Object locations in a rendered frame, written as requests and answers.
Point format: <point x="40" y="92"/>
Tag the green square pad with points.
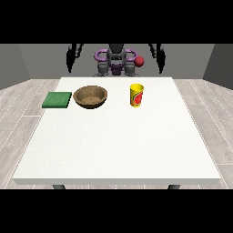
<point x="57" y="99"/>

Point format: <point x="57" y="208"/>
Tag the brown wooden bowl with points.
<point x="90" y="96"/>

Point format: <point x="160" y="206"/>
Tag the small red ball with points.
<point x="139" y="61"/>

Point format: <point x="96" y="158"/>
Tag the grey robot trunk purple rings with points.
<point x="115" y="62"/>

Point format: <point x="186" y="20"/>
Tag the yellow cup with melon print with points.
<point x="136" y="95"/>

